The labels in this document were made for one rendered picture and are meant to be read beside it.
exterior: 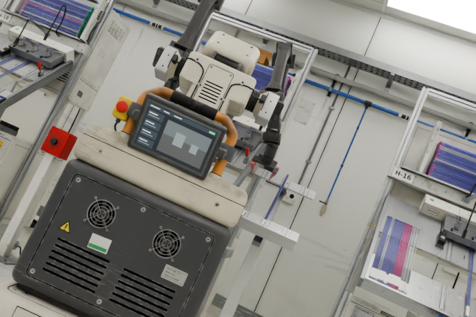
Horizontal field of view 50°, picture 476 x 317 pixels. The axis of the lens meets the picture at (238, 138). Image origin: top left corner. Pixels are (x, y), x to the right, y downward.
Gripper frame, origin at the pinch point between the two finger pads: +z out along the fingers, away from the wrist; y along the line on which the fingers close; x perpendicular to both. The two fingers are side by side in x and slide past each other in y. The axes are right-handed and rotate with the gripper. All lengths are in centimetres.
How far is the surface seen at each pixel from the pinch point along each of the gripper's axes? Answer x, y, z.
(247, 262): 26.5, -12.3, 33.3
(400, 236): -14, -78, 9
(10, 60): -36, 184, 30
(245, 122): -48, 25, 6
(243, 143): -33.1, 19.9, 10.3
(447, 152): -64, -86, -21
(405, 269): 8, -82, 9
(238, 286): 35, -13, 43
